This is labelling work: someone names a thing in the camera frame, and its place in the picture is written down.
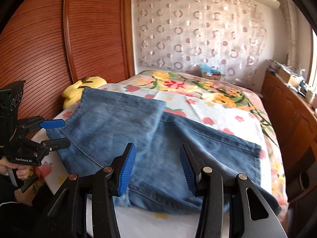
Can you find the cardboard box with blue bag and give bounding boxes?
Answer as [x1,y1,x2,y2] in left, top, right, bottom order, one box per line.
[200,63,221,81]

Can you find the wooden slatted headboard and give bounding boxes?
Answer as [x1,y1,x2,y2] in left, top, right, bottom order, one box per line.
[1,0,135,119]

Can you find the floral bedspread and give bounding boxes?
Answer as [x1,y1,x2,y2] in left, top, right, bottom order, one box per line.
[113,70,288,221]

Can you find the circle pattern sheer curtain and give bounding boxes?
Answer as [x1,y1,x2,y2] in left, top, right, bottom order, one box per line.
[132,0,267,77]

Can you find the long wooden cabinet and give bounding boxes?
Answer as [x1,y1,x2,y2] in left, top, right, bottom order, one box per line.
[261,71,316,200]

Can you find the patterned window drape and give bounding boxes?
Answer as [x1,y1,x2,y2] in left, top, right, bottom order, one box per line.
[281,0,298,69]

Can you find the white strawberry print blanket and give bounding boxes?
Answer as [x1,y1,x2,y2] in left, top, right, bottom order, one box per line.
[34,84,279,237]

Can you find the yellow Pikachu plush toy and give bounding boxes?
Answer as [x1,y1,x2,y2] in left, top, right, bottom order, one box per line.
[62,76,107,110]

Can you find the beige cardboard box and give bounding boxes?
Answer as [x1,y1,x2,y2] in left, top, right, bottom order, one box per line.
[278,67,301,88]

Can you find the left hand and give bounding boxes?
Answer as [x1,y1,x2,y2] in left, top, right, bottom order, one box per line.
[0,156,32,181]

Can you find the blue denim jeans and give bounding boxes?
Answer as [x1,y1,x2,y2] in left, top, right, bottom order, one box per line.
[47,89,261,214]

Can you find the window with wooden frame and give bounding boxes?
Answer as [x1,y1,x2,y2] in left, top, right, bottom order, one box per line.
[308,30,317,91]

